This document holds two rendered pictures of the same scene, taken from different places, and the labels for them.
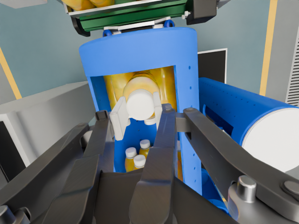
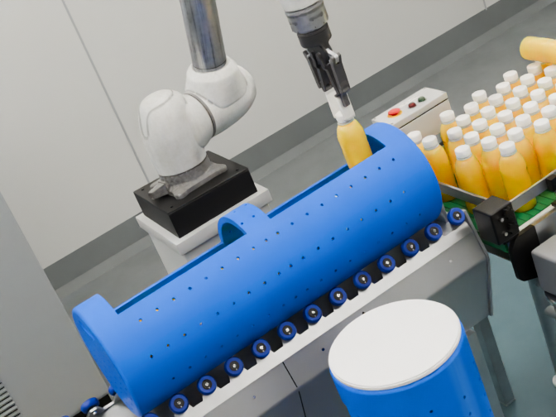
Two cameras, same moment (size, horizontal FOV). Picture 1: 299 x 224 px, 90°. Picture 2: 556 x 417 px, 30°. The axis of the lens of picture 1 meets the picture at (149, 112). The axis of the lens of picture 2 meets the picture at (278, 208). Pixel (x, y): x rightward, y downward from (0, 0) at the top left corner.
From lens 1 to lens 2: 242 cm
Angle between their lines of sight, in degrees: 71
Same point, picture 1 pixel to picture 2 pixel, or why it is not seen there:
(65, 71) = not seen: hidden behind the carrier
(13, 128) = (251, 199)
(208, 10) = (488, 209)
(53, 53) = not seen: hidden behind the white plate
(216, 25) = not seen: outside the picture
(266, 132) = (397, 315)
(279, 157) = (371, 357)
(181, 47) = (400, 145)
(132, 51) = (376, 127)
